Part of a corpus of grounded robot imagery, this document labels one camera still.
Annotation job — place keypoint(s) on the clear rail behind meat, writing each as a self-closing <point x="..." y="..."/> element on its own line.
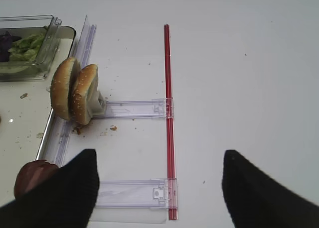
<point x="151" y="194"/>

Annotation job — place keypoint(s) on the green lettuce in container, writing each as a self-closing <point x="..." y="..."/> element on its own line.
<point x="27" y="48"/>

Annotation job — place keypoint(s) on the sesame bun inner half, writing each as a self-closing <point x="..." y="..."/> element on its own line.
<point x="78" y="100"/>

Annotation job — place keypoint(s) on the right red strip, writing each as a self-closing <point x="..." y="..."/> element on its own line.
<point x="172" y="212"/>

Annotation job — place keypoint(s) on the white bun pusher block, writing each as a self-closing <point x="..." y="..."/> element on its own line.
<point x="95" y="102"/>

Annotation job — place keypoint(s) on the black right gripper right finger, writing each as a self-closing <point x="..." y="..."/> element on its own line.
<point x="255" y="200"/>

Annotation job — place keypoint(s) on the clear plastic salad container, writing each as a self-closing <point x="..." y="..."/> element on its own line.
<point x="24" y="26"/>

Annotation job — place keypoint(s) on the sliced meat patties stack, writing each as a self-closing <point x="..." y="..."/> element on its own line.
<point x="32" y="174"/>

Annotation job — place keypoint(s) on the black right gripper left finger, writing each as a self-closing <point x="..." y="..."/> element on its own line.
<point x="65" y="200"/>

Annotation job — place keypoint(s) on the sesame bun outer half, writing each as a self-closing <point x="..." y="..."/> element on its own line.
<point x="62" y="86"/>

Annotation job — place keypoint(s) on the purple cabbage in container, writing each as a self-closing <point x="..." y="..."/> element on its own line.
<point x="6" y="41"/>

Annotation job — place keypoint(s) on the clear rail behind buns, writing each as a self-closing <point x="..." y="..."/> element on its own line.
<point x="154" y="109"/>

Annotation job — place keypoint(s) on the metal tray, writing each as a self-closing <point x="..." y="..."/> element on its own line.
<point x="25" y="108"/>

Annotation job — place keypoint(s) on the sesame bun half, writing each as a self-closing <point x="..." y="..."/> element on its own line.
<point x="62" y="86"/>
<point x="78" y="100"/>

